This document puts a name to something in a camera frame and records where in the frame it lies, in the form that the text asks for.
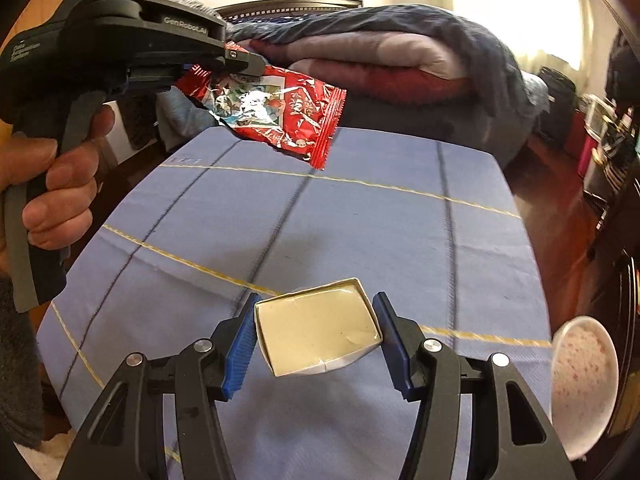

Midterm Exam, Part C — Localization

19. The person's left hand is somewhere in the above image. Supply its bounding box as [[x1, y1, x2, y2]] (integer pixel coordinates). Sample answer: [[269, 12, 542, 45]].
[[0, 105, 117, 261]]

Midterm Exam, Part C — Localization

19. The black suitcase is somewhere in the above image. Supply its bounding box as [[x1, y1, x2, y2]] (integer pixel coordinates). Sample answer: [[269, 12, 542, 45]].
[[535, 66, 577, 143]]

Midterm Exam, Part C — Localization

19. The black hanging coat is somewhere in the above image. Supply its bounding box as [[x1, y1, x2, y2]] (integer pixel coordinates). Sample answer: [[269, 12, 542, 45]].
[[607, 30, 640, 111]]

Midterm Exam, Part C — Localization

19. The red foil snack wrapper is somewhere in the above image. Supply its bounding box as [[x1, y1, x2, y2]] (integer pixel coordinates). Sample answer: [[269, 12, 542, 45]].
[[175, 62, 347, 171]]

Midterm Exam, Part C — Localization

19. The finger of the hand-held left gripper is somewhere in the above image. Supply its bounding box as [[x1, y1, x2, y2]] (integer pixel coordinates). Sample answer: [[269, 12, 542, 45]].
[[220, 42, 268, 78]]

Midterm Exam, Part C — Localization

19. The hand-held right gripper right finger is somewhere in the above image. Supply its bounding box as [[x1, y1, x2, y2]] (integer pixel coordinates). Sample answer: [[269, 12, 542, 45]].
[[372, 291, 571, 480]]

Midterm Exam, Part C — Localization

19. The small cream carton box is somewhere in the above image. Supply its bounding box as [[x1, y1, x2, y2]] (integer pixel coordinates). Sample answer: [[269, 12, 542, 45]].
[[254, 276, 385, 378]]

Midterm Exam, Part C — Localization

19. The dark wooden headboard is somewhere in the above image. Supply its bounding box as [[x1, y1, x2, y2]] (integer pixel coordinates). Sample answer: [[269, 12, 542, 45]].
[[212, 0, 363, 18]]

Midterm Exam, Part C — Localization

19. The red suitcase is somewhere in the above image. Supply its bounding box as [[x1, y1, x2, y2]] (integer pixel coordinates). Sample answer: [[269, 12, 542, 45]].
[[565, 110, 587, 161]]

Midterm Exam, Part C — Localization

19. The pink suitcase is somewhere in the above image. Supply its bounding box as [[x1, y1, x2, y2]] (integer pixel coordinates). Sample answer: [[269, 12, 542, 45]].
[[579, 135, 599, 178]]

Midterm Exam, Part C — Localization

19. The blue tablecloth with stitched lines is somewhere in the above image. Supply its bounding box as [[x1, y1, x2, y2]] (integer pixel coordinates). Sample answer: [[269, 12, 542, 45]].
[[37, 125, 553, 480]]

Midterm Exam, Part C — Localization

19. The light blue fleece blanket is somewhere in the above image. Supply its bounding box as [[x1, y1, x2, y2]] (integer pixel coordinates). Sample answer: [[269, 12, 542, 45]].
[[155, 87, 211, 153]]

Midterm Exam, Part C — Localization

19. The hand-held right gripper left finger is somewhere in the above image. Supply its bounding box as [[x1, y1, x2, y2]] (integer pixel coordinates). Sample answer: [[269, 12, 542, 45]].
[[59, 292, 261, 480]]

